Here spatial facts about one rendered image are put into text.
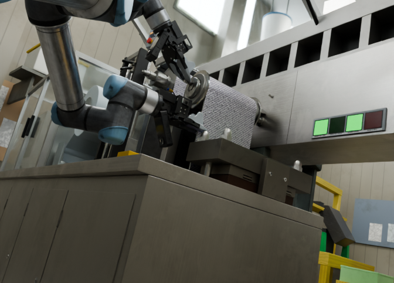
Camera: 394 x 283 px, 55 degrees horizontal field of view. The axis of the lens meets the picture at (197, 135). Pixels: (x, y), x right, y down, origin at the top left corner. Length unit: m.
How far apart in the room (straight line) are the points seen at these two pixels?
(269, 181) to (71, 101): 0.60
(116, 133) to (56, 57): 0.25
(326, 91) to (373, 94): 0.18
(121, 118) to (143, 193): 0.30
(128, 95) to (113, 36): 4.20
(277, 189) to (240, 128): 0.31
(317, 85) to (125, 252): 0.89
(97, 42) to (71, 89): 4.10
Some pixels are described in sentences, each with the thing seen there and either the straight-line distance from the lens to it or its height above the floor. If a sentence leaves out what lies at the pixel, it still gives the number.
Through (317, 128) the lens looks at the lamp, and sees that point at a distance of 1.32.
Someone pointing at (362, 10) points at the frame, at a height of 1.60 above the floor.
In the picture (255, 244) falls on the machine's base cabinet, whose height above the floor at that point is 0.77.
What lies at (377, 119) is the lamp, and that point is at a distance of 1.21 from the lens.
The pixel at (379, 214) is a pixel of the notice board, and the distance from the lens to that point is 7.37.
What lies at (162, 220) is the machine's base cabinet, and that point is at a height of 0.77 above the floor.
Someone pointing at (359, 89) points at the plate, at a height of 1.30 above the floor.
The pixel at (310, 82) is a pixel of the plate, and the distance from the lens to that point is 1.44.
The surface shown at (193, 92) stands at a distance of 1.31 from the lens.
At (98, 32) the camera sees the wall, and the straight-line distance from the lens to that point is 5.18.
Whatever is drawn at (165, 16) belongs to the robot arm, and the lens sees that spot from 1.33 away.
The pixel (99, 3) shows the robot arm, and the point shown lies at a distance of 0.78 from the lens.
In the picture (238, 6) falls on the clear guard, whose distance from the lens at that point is 1.80.
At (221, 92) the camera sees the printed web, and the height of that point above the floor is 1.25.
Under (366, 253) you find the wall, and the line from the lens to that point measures 7.39.
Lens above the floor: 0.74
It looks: 16 degrees up
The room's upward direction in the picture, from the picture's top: 13 degrees clockwise
